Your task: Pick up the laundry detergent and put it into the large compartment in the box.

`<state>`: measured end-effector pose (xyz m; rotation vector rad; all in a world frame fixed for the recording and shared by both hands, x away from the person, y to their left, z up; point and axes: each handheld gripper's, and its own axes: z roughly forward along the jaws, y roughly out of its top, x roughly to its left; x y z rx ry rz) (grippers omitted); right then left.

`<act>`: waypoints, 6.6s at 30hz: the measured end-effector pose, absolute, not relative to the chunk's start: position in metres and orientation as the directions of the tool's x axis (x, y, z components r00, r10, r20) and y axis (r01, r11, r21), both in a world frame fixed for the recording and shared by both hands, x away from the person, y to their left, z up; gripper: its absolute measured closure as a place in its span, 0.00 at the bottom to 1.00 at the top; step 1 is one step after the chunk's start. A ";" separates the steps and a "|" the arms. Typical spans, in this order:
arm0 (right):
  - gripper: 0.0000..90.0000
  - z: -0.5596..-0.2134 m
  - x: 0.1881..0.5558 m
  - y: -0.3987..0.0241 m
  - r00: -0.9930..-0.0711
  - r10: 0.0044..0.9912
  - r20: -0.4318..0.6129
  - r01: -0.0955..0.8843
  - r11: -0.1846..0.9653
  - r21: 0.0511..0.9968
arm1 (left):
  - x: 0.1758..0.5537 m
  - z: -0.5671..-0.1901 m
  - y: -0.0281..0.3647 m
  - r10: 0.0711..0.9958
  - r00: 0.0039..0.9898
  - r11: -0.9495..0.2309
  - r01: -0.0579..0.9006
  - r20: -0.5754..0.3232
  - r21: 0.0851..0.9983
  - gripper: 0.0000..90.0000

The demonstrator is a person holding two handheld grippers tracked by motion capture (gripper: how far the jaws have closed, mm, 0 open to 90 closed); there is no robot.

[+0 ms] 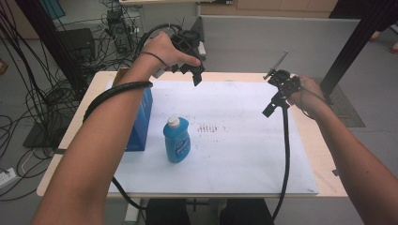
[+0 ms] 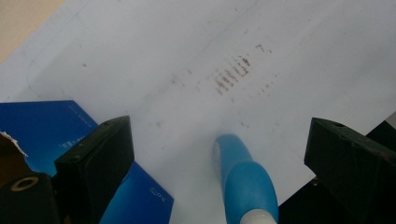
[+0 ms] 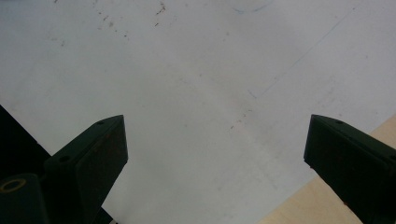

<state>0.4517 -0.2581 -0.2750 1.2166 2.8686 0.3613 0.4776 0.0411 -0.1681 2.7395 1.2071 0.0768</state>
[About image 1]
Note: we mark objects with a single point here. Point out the black stand base plate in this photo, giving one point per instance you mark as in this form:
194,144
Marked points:
40,137

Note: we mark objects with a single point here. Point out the black equipment case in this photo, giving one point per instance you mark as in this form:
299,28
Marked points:
78,43

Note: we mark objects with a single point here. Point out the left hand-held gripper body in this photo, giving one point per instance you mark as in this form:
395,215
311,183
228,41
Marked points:
187,43

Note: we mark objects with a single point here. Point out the white table leg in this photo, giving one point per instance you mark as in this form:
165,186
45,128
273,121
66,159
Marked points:
131,215

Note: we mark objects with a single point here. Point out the teal board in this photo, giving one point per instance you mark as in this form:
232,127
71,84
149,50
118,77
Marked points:
53,7

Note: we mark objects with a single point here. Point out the white-legged background table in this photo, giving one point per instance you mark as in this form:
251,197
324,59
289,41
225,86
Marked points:
202,50

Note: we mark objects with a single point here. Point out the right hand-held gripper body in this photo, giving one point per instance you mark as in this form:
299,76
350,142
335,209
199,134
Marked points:
286,82

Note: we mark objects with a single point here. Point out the person's right hand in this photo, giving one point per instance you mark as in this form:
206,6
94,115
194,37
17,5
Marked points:
309,95

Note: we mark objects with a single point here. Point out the person's leg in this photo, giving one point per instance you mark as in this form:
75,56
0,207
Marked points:
169,214
247,214

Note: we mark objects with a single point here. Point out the person's left hand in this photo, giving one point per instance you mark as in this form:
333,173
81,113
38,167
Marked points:
162,50

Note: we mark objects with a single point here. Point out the white table mat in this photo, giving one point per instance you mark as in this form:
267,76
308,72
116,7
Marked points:
234,156

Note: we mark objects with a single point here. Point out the wooden cabinet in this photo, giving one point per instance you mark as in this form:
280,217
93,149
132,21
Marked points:
281,6

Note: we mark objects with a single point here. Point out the black metal stand post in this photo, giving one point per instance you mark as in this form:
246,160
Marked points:
47,37
356,43

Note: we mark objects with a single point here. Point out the person's right leg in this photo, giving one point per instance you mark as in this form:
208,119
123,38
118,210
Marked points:
247,214

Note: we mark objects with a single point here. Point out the grey computer tower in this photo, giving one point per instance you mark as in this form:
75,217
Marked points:
120,31

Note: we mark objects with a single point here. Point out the blue cardboard box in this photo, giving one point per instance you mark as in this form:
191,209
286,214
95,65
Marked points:
142,125

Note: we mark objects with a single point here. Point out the blue bottle with white cap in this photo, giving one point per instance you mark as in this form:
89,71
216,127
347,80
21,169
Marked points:
176,143

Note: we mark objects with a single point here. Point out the white power strip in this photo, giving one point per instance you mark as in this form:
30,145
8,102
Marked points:
7,178

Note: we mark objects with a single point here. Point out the person's left leg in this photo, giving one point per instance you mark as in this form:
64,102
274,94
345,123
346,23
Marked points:
169,214

